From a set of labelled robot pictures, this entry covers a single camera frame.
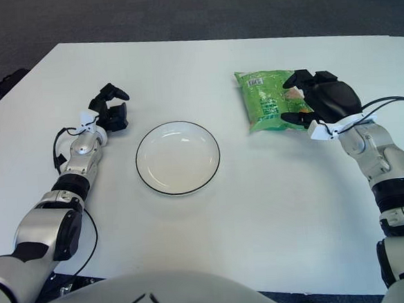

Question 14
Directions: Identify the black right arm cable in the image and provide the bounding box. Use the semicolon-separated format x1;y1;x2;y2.
336;95;404;177

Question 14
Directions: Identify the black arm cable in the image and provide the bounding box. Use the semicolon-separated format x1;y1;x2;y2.
336;95;404;177
51;125;102;285

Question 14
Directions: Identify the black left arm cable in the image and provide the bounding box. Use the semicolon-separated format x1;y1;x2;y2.
51;125;102;285

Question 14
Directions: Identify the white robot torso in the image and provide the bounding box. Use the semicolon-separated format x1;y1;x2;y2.
0;261;293;303

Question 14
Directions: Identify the black bag on floor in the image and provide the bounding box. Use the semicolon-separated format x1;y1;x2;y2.
0;68;31;102

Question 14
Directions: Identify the green snack bag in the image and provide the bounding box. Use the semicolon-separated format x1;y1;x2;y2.
233;66;318;136

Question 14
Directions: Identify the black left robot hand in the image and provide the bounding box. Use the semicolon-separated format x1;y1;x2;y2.
86;81;133;134

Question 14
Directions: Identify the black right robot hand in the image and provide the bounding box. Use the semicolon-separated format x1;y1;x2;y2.
277;65;365;133

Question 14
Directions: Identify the white plate with black rim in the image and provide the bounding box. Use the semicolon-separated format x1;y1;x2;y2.
133;118;223;200

